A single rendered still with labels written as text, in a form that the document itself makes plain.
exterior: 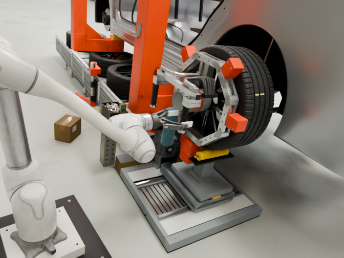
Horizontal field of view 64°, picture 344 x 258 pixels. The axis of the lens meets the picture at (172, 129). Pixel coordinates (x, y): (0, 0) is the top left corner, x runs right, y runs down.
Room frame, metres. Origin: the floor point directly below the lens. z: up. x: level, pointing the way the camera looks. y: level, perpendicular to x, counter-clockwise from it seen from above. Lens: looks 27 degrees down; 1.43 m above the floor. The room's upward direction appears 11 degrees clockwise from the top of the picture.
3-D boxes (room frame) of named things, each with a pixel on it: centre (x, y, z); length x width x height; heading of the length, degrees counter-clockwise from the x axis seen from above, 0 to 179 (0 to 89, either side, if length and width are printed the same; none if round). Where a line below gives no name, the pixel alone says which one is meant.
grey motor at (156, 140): (2.00, -0.07, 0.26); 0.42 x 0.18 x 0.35; 126
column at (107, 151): (1.95, 0.50, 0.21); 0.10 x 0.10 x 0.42; 36
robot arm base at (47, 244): (0.83, 0.49, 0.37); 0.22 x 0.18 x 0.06; 54
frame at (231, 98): (1.61, -0.15, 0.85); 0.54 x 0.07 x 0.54; 36
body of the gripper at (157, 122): (1.25, 0.08, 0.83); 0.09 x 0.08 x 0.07; 126
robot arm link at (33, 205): (0.84, 0.51, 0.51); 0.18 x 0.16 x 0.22; 42
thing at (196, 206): (1.75, -0.26, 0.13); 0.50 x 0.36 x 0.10; 36
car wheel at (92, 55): (3.70, 0.95, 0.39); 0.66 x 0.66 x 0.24
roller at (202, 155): (1.58, -0.30, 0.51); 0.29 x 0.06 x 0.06; 126
